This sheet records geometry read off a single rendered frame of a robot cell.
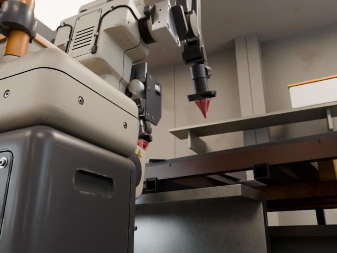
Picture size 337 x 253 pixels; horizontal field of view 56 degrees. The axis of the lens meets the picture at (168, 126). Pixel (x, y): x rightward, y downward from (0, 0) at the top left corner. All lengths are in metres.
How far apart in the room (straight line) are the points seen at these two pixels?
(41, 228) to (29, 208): 0.03
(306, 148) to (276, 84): 3.44
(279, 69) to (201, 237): 3.67
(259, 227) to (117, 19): 0.74
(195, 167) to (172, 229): 0.23
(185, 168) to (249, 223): 0.32
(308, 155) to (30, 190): 0.82
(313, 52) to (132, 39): 3.79
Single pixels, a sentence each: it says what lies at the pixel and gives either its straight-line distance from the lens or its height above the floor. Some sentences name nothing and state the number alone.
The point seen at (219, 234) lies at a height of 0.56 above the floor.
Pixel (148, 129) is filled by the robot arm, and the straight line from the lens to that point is 1.65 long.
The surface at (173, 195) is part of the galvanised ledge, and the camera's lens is 0.96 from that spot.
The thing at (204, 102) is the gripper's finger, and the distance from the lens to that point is 1.19.
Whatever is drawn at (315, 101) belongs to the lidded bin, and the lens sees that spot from 3.61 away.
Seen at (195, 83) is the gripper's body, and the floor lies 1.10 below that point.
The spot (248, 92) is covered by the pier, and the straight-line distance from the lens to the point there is 4.20.
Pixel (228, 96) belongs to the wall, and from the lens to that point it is 4.54.
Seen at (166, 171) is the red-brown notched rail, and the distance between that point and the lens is 1.24.
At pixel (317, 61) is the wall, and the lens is 4.54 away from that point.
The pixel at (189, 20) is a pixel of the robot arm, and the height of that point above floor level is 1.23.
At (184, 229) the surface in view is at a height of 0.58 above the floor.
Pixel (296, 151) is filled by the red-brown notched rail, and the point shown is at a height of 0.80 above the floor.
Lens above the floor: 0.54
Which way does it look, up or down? 20 degrees up
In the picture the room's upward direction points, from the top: straight up
